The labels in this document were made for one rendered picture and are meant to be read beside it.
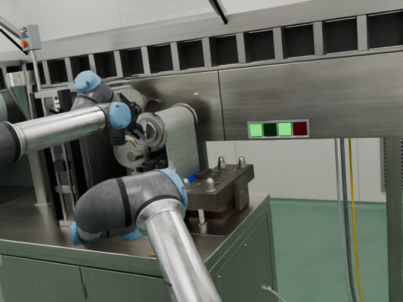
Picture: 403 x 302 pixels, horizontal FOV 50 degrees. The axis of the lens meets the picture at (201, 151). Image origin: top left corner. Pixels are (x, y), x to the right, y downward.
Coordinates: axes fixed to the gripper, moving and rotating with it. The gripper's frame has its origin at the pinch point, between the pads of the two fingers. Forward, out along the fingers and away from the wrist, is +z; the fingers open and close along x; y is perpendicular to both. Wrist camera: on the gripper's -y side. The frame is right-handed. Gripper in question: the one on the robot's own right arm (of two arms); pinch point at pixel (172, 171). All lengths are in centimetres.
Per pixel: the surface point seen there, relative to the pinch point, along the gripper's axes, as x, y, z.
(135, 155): 7.7, 9.2, -11.1
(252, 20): -26, 53, 31
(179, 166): -0.3, 0.4, 5.4
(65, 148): 37.3, 12.9, -14.0
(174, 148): -0.2, 8.0, 3.6
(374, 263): -56, -109, 155
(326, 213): -8, -109, 243
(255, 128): -24.0, 10.2, 29.6
